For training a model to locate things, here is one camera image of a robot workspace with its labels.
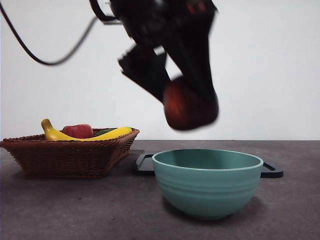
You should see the black cable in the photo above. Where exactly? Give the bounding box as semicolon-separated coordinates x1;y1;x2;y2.
0;3;118;66

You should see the brown wicker basket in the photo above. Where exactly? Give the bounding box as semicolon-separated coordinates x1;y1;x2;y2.
0;127;141;180

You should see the red apple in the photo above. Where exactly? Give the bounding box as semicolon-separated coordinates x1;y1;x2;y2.
62;123;95;139

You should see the green vegetable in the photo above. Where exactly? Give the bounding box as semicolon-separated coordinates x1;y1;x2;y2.
94;128;118;137

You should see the teal ribbed bowl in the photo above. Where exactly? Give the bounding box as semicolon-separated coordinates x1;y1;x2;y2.
151;148;265;221

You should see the dark purple plum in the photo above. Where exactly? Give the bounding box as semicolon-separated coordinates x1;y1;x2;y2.
163;77;220;131

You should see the dark rectangular tray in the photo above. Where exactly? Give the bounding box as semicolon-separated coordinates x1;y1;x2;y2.
134;153;285;179

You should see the yellow banana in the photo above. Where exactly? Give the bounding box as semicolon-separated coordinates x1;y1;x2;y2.
41;118;133;142

